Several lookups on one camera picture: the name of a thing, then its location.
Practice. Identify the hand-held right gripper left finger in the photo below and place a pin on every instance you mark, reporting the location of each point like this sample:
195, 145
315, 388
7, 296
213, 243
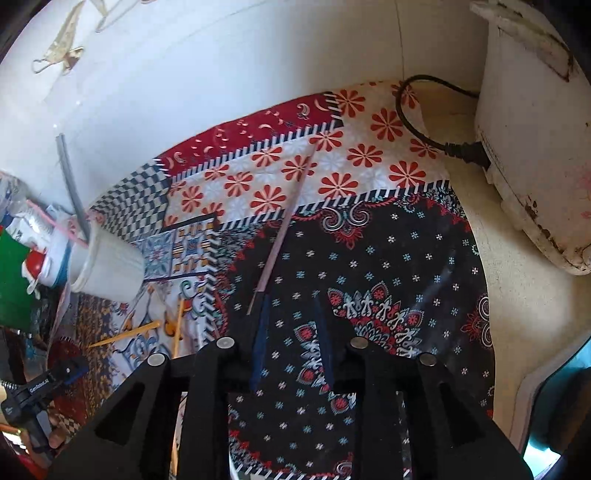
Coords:
261, 341

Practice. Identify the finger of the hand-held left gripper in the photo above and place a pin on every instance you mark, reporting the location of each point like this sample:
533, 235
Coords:
74, 369

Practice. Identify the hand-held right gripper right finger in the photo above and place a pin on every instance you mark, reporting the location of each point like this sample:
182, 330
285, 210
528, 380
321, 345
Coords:
325, 350

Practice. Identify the orange chopstick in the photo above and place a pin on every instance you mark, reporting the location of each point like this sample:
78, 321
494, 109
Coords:
178, 327
124, 333

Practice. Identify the white cup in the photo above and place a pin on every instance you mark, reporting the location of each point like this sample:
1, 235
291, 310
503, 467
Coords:
111, 267

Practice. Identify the pink chopstick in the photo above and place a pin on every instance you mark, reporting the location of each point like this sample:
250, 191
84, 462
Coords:
281, 230
55, 221

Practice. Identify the grey chopstick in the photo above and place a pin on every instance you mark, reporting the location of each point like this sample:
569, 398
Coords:
71, 184

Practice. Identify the person's left hand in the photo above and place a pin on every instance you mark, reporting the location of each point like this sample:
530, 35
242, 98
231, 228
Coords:
56, 431

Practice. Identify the red tomato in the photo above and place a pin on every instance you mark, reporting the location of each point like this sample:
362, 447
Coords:
34, 267

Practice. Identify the green box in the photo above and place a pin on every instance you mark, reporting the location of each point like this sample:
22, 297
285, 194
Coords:
14, 277

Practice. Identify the white bowl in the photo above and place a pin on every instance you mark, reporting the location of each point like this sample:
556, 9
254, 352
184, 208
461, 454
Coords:
57, 258

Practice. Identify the patterned tablecloth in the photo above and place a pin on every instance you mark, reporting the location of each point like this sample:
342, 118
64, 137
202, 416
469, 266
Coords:
392, 258

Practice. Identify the blue white plastic bag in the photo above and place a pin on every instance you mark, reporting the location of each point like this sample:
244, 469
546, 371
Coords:
23, 198

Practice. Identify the blue smartphone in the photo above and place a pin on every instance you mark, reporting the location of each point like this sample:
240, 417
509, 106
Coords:
563, 406

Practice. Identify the white electric cooker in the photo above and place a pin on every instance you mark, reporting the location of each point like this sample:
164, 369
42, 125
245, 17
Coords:
540, 138

